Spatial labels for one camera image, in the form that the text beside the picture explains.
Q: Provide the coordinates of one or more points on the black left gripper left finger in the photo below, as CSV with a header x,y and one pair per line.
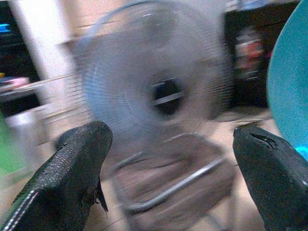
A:
x,y
62,173

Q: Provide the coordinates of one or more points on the dark shelf unit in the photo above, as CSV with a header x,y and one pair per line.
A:
x,y
14,62

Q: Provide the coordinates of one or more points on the dark cabinet with items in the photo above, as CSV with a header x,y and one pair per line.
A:
x,y
247,60

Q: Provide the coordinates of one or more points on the grey round electric fan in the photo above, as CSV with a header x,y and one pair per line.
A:
x,y
149,96

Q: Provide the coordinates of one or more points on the teal round plate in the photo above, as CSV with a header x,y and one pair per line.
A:
x,y
288,77

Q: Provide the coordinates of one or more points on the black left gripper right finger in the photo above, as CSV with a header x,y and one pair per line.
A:
x,y
272,173

